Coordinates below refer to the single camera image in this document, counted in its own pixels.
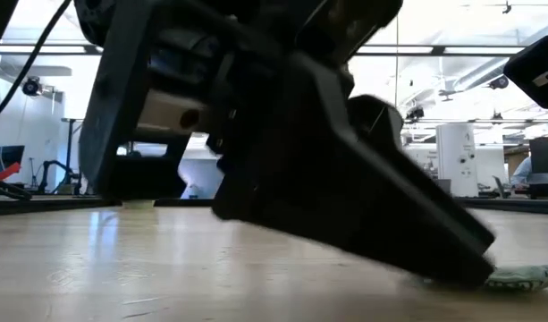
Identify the white pillar with wall boxes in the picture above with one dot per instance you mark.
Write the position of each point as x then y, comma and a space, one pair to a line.
457, 156

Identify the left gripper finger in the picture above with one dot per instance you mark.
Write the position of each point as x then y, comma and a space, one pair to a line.
322, 192
381, 134

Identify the green white stevia packet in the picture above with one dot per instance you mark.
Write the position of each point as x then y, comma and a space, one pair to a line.
528, 277

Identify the person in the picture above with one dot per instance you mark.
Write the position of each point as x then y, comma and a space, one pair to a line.
521, 172

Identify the black ceiling camera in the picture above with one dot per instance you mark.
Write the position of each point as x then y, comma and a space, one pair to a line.
415, 114
499, 82
31, 87

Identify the black aluminium table frame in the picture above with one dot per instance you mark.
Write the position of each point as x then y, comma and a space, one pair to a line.
41, 205

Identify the long ceiling light strip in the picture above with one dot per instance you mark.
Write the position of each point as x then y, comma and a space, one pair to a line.
479, 49
398, 49
36, 49

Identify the black computer monitor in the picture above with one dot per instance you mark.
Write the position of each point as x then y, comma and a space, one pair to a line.
546, 156

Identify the dark blue wall screen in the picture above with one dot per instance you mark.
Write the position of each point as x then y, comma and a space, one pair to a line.
7, 156

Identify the black metal rig frame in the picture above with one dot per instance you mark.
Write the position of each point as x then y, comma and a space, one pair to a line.
69, 152

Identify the background black robot arm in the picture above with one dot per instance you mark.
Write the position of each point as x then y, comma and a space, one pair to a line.
54, 174

